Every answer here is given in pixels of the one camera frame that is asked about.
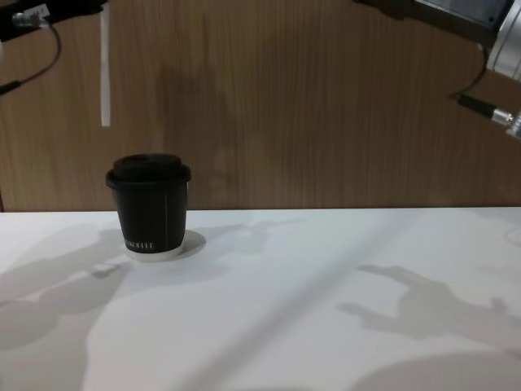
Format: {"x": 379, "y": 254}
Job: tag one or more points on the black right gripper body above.
{"x": 447, "y": 22}

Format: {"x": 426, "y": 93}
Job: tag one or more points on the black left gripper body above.
{"x": 73, "y": 8}

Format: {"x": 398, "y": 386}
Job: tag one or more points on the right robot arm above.
{"x": 506, "y": 45}

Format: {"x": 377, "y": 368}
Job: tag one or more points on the white vertical strip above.
{"x": 105, "y": 65}

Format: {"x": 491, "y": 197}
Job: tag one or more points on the black plastic cup lid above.
{"x": 146, "y": 169}

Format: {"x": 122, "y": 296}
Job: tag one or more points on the black paper cup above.
{"x": 150, "y": 220}

